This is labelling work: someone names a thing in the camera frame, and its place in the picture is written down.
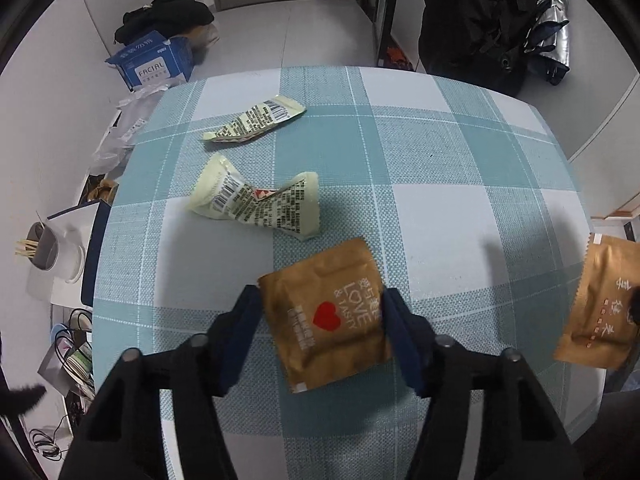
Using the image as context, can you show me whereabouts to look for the bundle of wooden sticks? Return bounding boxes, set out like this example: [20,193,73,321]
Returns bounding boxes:
[15,220,48,262]

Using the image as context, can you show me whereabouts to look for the brown packet with red heart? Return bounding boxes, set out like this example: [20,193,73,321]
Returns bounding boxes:
[257,237,393,393]

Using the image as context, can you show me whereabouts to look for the brown paper bag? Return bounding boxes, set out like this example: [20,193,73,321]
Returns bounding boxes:
[82,177,121,206]

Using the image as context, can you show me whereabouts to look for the small pale yellow wrapper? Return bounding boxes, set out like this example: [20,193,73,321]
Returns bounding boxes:
[202,95,306,144]

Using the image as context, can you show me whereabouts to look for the orange cloth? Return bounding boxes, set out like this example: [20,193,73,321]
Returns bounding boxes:
[382,45,417,69]

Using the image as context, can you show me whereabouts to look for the large pale yellow wrapper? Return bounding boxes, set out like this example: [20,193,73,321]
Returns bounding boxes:
[187,154,320,240]

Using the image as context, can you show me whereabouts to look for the person's dark trouser leg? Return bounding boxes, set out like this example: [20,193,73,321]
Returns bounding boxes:
[575,390,640,480]

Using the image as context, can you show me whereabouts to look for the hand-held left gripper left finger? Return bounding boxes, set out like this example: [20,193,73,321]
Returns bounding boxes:
[59,284,263,480]

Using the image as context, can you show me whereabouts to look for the brown packet with round emblem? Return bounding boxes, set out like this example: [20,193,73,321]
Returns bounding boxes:
[553,232,640,371]

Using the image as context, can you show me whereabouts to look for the white cup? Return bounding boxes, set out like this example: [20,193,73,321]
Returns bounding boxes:
[25,221,85,286]

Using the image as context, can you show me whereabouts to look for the silver folded sunshade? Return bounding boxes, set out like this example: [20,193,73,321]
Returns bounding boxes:
[525,0,571,86]

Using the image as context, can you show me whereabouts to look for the blue cardboard box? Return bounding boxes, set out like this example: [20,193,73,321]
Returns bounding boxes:
[105,30,195,92]

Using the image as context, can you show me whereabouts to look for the clear plastic bags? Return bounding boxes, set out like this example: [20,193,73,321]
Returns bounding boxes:
[90,85,171,176]

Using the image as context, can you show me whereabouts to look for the teal checked tablecloth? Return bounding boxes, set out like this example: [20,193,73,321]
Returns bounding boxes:
[92,65,606,480]

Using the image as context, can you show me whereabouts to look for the black bag with silver cover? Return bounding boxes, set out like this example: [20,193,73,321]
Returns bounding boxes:
[417,0,543,96]

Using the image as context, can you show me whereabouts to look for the dark blue flat box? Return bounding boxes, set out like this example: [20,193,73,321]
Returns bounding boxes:
[80,200,113,308]

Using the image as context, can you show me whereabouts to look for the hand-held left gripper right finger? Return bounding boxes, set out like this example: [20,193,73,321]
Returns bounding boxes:
[382,287,583,480]

